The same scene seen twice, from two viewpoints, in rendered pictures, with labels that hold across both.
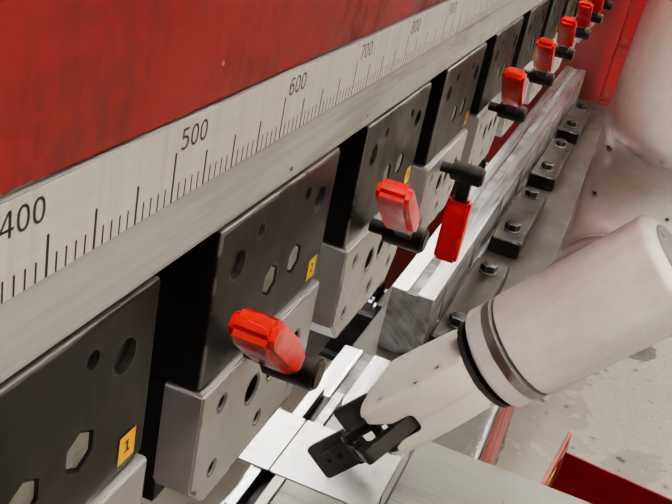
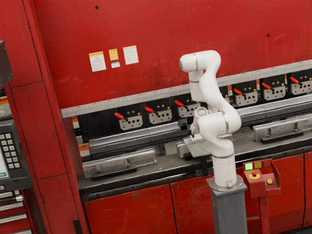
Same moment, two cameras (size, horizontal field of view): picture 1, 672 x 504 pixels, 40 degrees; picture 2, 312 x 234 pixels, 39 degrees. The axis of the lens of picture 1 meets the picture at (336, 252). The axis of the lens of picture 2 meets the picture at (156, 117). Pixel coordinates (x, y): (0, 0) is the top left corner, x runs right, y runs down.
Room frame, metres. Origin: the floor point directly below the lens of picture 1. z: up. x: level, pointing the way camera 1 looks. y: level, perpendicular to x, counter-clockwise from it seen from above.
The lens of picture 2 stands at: (-0.62, -2.44, 2.30)
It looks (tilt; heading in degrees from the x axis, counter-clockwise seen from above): 22 degrees down; 68
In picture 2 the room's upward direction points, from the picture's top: 9 degrees counter-clockwise
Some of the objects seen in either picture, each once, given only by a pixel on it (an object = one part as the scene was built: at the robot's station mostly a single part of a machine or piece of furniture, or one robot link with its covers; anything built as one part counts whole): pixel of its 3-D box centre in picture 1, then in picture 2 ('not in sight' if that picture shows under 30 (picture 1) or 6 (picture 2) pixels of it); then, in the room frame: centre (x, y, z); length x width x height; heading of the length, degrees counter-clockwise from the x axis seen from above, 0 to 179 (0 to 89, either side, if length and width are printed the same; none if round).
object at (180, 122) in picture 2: not in sight; (189, 126); (0.70, 0.16, 1.01); 0.26 x 0.12 x 0.05; 74
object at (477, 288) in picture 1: (471, 305); (282, 136); (1.23, -0.21, 0.89); 0.30 x 0.05 x 0.03; 164
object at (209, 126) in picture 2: not in sight; (215, 134); (0.45, -0.62, 1.30); 0.19 x 0.12 x 0.24; 164
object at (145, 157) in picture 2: not in sight; (120, 163); (0.13, 0.16, 0.92); 0.50 x 0.06 x 0.10; 164
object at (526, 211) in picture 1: (519, 219); not in sight; (1.61, -0.32, 0.89); 0.30 x 0.05 x 0.03; 164
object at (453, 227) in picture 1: (451, 211); not in sight; (0.79, -0.10, 1.20); 0.04 x 0.02 x 0.10; 74
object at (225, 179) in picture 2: not in sight; (224, 168); (0.48, -0.63, 1.09); 0.19 x 0.19 x 0.18
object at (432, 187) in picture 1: (408, 130); (216, 97); (0.83, -0.04, 1.26); 0.15 x 0.09 x 0.17; 164
